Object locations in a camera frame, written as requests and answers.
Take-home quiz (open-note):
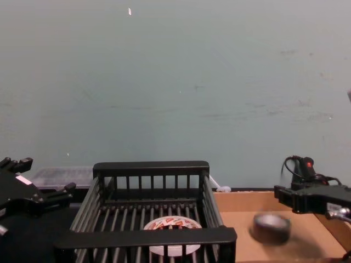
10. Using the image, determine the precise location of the shallow brown cardboard tray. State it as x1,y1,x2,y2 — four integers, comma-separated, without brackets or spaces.
212,191,351,263

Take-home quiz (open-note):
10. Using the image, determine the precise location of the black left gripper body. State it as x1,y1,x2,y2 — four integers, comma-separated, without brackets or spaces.
0,167,42,218

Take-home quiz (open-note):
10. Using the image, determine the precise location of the clear plastic case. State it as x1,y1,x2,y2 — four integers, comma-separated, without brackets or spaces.
29,166,95,190

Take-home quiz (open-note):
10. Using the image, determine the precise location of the black corded tool red switch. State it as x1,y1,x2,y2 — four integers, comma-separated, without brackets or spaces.
281,155,343,192

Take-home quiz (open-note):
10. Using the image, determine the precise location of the roll of white tape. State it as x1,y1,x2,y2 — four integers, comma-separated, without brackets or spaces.
143,215,201,258

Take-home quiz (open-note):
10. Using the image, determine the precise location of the black rack with steel bars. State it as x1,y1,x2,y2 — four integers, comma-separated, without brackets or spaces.
53,161,237,263

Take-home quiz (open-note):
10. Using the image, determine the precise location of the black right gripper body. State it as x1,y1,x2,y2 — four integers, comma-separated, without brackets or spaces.
301,185,351,205

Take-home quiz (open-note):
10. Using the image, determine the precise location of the roll of silver tape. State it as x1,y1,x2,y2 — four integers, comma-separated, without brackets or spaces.
248,213,292,245

